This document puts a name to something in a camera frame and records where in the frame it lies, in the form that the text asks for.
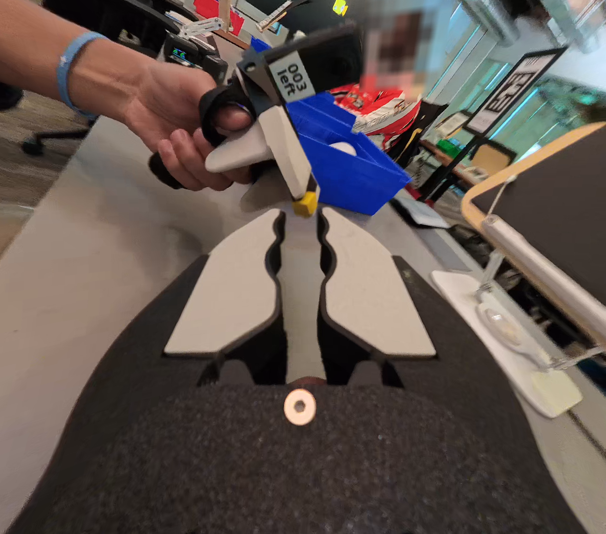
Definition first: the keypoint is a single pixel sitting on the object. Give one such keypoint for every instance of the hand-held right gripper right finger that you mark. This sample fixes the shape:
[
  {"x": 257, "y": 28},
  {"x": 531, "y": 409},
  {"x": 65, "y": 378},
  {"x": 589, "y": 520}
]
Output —
[{"x": 374, "y": 302}]

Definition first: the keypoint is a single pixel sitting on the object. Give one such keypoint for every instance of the white device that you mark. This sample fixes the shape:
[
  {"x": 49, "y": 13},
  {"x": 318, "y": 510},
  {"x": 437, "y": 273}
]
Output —
[{"x": 344, "y": 148}]

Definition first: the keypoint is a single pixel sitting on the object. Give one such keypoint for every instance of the black device green display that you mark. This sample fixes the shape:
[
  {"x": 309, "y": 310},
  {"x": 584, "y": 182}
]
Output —
[{"x": 189, "y": 55}]

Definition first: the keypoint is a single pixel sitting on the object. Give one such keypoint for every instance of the person's left forearm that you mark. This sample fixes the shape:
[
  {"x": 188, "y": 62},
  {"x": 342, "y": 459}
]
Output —
[{"x": 28, "y": 46}]

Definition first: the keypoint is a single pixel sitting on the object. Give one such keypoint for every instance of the blue plastic bin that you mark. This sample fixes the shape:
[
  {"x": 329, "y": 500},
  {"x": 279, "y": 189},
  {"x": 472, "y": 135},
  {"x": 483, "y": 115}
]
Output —
[
  {"x": 350, "y": 178},
  {"x": 259, "y": 45}
]

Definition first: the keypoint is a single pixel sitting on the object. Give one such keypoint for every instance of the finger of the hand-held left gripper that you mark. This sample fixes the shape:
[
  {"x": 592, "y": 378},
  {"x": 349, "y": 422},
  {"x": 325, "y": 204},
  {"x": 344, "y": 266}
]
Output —
[
  {"x": 284, "y": 150},
  {"x": 303, "y": 145}
]

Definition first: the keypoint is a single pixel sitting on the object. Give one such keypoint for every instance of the dark grey flat case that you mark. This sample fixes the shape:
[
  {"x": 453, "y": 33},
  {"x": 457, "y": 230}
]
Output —
[{"x": 421, "y": 212}]

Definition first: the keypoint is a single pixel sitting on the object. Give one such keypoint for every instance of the red tray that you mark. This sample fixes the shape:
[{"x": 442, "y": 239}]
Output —
[{"x": 222, "y": 13}]

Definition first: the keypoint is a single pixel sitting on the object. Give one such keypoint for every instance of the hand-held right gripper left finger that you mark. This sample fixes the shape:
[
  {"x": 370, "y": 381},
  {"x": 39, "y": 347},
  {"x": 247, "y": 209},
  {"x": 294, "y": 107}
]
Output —
[{"x": 227, "y": 302}]

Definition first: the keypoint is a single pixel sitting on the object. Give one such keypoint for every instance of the black office chair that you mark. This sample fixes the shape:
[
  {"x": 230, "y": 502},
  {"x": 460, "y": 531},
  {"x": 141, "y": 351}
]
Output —
[{"x": 137, "y": 8}]

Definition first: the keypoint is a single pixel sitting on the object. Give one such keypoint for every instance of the white upright stick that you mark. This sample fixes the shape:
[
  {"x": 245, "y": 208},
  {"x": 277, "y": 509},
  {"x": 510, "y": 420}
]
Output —
[{"x": 273, "y": 16}]

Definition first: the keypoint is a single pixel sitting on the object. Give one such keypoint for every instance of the framed black-white marker sign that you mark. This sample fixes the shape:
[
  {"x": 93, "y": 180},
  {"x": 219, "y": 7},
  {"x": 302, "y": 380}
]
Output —
[{"x": 516, "y": 88}]

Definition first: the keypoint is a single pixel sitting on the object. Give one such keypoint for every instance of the blue wristband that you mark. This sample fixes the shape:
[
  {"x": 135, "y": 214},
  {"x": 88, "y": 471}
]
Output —
[{"x": 71, "y": 65}]

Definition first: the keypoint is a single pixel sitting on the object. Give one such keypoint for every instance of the small yellow cube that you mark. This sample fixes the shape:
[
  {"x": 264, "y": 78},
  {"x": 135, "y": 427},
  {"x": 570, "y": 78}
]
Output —
[{"x": 304, "y": 205}]

